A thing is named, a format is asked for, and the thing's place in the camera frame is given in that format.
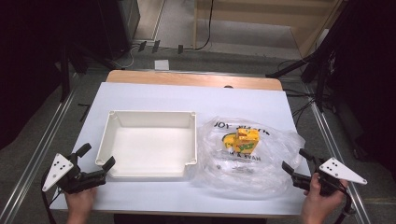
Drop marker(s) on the white plastic bin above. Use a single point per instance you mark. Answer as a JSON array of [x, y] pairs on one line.
[[149, 143]]

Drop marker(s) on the clear plastic bag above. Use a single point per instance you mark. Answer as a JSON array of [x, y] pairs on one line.
[[249, 168]]

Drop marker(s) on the aluminium rail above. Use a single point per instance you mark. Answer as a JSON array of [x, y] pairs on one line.
[[34, 155], [336, 149]]

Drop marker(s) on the person's right hand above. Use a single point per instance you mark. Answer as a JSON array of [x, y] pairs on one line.
[[320, 202]]

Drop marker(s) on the person's left hand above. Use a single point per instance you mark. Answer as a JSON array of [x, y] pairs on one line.
[[80, 203]]

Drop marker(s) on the white paper sheet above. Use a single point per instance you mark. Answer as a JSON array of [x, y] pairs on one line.
[[162, 64]]

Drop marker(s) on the white board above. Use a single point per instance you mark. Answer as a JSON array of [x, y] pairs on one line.
[[174, 102]]

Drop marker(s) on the yellow juice carton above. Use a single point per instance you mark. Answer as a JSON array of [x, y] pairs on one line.
[[242, 140]]

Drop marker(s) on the black stand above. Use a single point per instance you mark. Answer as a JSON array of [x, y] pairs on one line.
[[314, 71]]

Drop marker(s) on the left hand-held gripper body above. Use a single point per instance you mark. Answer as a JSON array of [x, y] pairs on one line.
[[72, 177]]

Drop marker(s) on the wooden table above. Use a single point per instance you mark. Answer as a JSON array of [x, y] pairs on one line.
[[193, 79]]

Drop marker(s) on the wooden frame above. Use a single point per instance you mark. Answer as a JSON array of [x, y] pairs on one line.
[[249, 18]]

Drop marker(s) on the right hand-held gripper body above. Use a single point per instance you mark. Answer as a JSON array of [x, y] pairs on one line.
[[330, 176]]

